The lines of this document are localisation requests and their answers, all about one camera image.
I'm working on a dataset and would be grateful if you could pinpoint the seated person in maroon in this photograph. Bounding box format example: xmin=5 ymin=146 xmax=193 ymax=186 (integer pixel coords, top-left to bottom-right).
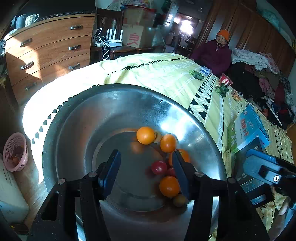
xmin=190 ymin=30 xmax=231 ymax=77

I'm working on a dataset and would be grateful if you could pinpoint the red cherry tomato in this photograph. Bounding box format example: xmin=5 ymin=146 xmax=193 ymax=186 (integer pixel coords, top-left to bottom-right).
xmin=151 ymin=161 xmax=167 ymax=175

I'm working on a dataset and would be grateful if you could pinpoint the wooden chest of drawers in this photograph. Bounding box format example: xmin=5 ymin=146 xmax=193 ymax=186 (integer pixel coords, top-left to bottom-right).
xmin=4 ymin=14 xmax=95 ymax=105

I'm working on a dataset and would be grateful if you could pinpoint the large orange tangerine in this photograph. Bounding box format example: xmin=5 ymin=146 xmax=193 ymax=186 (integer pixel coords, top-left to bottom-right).
xmin=159 ymin=176 xmax=180 ymax=198

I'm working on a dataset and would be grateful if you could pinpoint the pile of clothes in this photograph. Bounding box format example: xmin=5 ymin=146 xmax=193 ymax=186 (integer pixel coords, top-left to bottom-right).
xmin=225 ymin=48 xmax=295 ymax=130

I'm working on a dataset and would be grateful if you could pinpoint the orange kumquat fruit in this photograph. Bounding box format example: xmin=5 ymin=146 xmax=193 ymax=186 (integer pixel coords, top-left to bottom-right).
xmin=136 ymin=126 xmax=156 ymax=145

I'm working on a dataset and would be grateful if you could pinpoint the red snack packet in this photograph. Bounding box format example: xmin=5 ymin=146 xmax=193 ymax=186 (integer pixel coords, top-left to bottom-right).
xmin=219 ymin=73 xmax=233 ymax=87

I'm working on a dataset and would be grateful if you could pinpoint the green leafy vegetable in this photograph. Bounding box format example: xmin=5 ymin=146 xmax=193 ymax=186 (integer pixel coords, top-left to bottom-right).
xmin=215 ymin=83 xmax=229 ymax=97

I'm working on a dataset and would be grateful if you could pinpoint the dark wooden wardrobe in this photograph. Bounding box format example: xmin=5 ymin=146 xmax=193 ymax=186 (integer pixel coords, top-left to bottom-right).
xmin=195 ymin=0 xmax=295 ymax=76

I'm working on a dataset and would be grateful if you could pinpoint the yellow patterned bed sheet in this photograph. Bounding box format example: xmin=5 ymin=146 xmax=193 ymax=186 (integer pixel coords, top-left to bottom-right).
xmin=21 ymin=52 xmax=295 ymax=241

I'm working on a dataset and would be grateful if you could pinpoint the steel mixing bowl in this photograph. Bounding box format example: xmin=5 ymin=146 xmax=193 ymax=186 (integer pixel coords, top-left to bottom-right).
xmin=42 ymin=84 xmax=226 ymax=240

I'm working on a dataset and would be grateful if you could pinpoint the pink plastic basket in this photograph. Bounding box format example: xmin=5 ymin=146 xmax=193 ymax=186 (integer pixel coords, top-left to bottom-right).
xmin=3 ymin=133 xmax=29 ymax=172

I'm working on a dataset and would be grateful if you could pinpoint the blue green food box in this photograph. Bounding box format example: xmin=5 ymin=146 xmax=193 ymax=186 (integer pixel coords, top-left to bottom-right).
xmin=227 ymin=105 xmax=270 ymax=153

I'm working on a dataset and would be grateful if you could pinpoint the white wifi router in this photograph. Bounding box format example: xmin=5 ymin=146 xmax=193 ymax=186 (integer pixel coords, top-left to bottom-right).
xmin=94 ymin=28 xmax=123 ymax=48

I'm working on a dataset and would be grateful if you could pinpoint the black product box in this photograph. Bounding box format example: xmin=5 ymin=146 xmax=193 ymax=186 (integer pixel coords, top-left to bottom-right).
xmin=234 ymin=136 xmax=275 ymax=209

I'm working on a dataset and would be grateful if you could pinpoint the cardboard box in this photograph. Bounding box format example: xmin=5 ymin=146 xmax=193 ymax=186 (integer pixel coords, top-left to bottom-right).
xmin=122 ymin=24 xmax=156 ymax=48

